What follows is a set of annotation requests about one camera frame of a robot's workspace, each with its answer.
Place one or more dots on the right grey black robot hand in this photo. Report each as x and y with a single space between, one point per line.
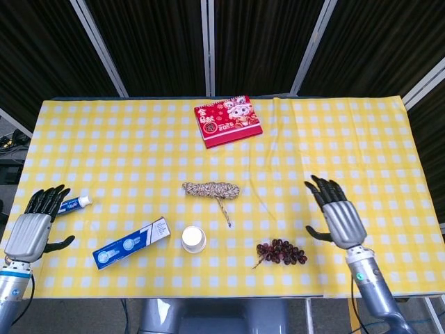
344 224

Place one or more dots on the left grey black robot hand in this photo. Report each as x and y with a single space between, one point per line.
26 236

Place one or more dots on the white cup with blue flower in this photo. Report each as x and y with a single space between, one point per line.
192 236

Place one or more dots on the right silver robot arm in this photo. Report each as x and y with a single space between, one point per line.
368 282

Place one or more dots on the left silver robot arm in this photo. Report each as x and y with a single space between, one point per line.
12 299

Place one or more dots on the grey robot base column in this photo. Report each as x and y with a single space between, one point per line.
208 316

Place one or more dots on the white blue toothpaste tube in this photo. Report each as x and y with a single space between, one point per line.
74 204

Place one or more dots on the bunch of dark red grapes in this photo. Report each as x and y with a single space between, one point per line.
281 252

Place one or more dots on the white table leg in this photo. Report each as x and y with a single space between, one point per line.
431 309
309 316

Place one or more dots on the blue white toothpaste box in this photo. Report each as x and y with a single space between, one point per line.
128 243

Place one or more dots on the yellow white checked tablecloth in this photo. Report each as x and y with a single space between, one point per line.
139 156

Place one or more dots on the white cup with lined base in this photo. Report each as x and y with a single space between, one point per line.
197 252

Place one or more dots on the red 2026 desk calendar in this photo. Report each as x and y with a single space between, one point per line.
226 121

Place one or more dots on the black pleated partition panel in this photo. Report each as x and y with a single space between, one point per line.
156 45
41 52
260 45
382 38

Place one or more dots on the white partition frame post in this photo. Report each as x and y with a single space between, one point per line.
208 45
426 83
100 48
15 123
311 48

